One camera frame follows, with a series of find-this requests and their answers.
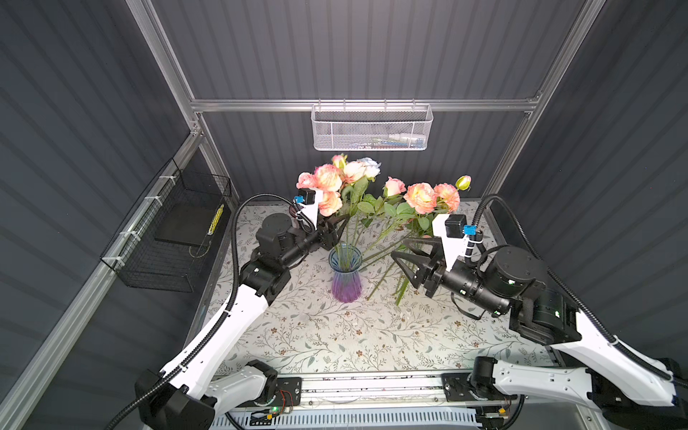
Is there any white wire wall basket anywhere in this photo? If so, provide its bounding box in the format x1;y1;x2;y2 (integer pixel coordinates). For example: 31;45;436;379
310;102;435;152

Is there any floral patterned table mat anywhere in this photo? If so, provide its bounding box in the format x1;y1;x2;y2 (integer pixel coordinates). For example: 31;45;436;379
218;221;551;376

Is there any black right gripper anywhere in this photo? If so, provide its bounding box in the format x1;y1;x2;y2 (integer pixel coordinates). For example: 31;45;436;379
390;233;503;317

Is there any pink cream spray rose stem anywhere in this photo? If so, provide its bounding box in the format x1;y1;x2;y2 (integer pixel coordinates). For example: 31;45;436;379
295;154;349;237

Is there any blue purple glass vase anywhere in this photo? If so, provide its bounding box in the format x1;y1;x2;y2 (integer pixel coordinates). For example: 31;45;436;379
328;244;363;303

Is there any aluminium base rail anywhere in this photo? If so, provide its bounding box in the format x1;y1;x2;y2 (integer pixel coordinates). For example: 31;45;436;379
209;367;560;410

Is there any black wire side basket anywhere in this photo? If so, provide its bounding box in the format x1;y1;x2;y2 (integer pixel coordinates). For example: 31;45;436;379
101;161;233;293

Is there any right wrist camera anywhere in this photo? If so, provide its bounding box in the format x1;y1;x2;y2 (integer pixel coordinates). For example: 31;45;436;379
432;213;483;271

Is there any white rose stem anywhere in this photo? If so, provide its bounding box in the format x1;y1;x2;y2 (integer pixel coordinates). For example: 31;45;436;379
358;158;381;181

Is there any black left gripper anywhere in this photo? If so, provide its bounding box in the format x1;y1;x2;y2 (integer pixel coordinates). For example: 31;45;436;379
278;205;347;272

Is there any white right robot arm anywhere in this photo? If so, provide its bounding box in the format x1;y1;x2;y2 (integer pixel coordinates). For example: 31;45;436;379
392;238;687;429

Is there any peach spray rose branch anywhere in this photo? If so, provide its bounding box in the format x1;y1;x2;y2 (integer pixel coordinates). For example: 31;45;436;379
358;175;472;263

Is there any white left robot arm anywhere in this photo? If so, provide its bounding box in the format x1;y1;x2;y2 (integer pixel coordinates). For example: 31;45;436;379
134;213;349;429

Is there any pile of artificial flowers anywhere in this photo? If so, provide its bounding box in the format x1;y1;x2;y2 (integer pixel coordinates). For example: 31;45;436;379
361;214;444;305

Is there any yellow tool in basket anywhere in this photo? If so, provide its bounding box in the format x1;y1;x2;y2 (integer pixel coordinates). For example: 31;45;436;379
207;204;225;237

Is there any light pink rose stem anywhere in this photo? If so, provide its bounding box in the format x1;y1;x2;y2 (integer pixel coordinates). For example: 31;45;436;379
359;177;407;254

